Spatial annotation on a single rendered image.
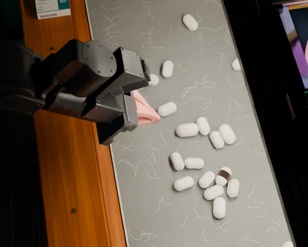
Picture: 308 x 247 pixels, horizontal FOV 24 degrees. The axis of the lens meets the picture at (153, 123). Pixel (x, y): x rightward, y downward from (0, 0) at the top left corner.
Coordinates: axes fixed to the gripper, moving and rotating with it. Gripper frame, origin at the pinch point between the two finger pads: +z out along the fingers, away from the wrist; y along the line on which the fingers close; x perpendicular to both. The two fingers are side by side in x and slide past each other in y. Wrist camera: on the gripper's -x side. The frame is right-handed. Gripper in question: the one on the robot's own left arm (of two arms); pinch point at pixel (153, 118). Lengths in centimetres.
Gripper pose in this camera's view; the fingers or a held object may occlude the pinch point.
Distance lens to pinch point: 112.1
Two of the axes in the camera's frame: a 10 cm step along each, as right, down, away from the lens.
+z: 7.6, 2.0, 6.1
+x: -6.2, 4.9, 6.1
